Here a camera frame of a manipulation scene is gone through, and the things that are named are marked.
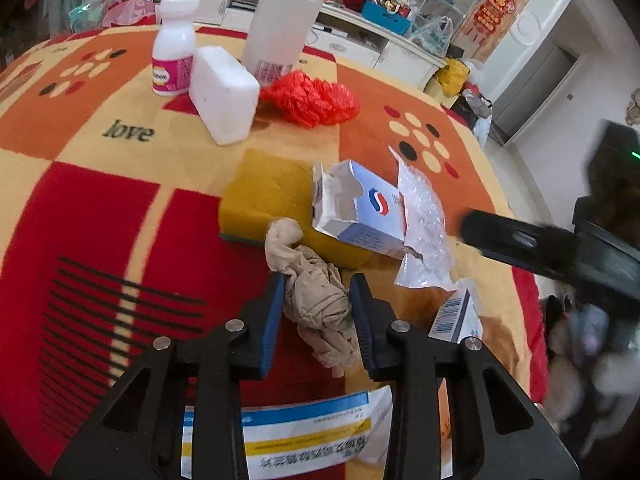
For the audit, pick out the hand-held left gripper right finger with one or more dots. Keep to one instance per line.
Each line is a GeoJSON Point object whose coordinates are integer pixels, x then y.
{"type": "Point", "coordinates": [361, 320]}

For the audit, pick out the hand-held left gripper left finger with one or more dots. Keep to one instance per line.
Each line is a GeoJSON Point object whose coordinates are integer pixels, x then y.
{"type": "Point", "coordinates": [270, 320]}

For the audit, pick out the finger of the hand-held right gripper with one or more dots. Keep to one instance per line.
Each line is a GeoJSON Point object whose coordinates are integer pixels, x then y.
{"type": "Point", "coordinates": [500, 237]}

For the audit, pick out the beige stocking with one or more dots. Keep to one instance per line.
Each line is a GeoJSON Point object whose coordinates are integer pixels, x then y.
{"type": "Point", "coordinates": [315, 295]}

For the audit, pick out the white foam block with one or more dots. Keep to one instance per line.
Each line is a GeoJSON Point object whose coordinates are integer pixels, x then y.
{"type": "Point", "coordinates": [225, 95]}

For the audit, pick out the clear bubble wrap bag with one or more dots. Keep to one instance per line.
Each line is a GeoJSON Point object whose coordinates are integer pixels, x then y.
{"type": "Point", "coordinates": [425, 220]}

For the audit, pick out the small white barcode box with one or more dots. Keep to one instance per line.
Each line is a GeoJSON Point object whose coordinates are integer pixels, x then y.
{"type": "Point", "coordinates": [452, 317]}

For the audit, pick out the white blue paper packet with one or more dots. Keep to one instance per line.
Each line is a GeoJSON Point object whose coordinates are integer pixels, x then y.
{"type": "Point", "coordinates": [300, 425]}

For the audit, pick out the blue white cardboard box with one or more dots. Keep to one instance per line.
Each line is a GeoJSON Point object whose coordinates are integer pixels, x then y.
{"type": "Point", "coordinates": [375, 210]}

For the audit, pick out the yellow sponge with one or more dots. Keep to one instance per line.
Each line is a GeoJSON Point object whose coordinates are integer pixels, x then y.
{"type": "Point", "coordinates": [260, 195]}

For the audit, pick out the grey door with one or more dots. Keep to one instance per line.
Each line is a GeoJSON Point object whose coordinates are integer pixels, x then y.
{"type": "Point", "coordinates": [540, 95]}

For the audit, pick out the yellow bag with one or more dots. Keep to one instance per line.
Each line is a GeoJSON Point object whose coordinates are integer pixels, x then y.
{"type": "Point", "coordinates": [452, 77]}

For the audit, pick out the red orange printed blanket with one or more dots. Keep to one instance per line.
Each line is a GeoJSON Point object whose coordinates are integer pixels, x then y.
{"type": "Point", "coordinates": [100, 210]}

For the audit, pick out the white tv cabinet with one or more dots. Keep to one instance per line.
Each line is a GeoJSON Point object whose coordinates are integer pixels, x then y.
{"type": "Point", "coordinates": [400, 55]}

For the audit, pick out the clear plastic bag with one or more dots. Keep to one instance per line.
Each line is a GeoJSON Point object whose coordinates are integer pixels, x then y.
{"type": "Point", "coordinates": [432, 35]}

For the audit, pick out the blue storage box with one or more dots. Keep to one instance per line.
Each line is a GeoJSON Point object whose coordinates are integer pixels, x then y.
{"type": "Point", "coordinates": [385, 17]}

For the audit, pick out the white pill bottle pink label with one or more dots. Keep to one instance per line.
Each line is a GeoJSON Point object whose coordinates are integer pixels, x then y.
{"type": "Point", "coordinates": [172, 45]}

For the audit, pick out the white thermos bottle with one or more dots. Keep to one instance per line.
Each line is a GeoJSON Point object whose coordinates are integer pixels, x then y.
{"type": "Point", "coordinates": [280, 25]}

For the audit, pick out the pink plastic bag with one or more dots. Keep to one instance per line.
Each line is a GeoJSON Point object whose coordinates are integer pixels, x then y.
{"type": "Point", "coordinates": [127, 10]}

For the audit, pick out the red knot wall decoration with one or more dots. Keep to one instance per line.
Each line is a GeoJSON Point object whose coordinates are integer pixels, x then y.
{"type": "Point", "coordinates": [495, 10]}

